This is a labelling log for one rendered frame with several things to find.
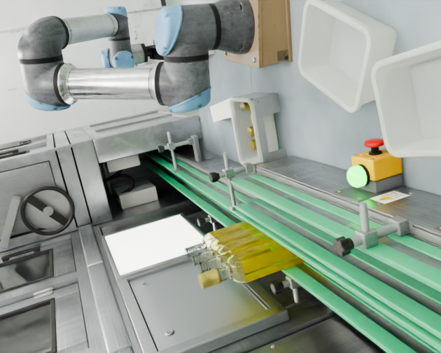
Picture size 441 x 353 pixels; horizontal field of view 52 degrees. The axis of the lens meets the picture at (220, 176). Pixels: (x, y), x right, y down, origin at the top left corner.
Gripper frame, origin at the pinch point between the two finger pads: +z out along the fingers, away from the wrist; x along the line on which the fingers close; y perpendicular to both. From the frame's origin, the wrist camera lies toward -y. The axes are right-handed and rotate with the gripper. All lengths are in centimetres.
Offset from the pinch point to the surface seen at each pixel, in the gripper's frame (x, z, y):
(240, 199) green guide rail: 39, -11, -61
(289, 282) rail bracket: 42, -17, -100
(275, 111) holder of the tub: 15, 3, -61
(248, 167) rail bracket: 27, -10, -67
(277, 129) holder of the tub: 20, 3, -61
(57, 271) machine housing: 67, -70, -23
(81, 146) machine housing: 35, -50, 18
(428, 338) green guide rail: 27, -17, -139
